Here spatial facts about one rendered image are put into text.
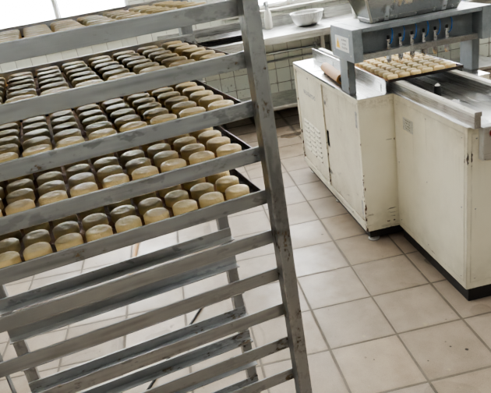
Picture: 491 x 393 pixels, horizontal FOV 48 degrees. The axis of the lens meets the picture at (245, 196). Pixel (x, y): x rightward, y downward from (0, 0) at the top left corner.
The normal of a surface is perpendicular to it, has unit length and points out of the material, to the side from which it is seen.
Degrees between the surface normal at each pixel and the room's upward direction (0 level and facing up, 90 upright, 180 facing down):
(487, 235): 90
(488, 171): 90
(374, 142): 90
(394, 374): 0
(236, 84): 90
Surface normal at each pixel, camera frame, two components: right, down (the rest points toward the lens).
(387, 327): -0.15, -0.91
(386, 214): 0.18, 0.37
